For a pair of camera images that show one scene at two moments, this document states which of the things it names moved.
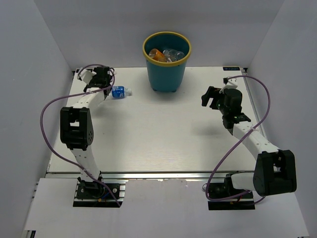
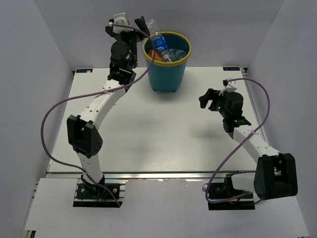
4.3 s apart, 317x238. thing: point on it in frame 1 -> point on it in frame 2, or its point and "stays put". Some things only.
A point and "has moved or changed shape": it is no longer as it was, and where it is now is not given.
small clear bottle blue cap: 120,92 has moved or changed shape
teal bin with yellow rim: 166,77 stays put
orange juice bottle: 157,55 stays put
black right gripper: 212,92 stays put
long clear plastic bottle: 172,55 stays put
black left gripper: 92,82 -> 135,34
